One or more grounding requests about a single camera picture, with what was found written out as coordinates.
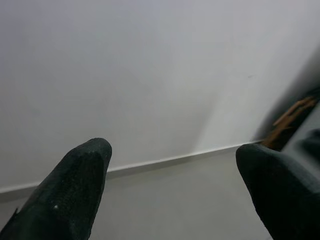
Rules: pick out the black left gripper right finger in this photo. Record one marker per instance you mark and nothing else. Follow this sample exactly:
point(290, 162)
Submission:
point(287, 195)

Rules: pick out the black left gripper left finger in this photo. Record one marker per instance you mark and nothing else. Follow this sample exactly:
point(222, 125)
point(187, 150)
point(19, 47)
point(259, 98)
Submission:
point(62, 200)

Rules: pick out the brown wooden frame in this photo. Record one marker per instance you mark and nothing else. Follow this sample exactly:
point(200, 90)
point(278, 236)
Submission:
point(287, 117)

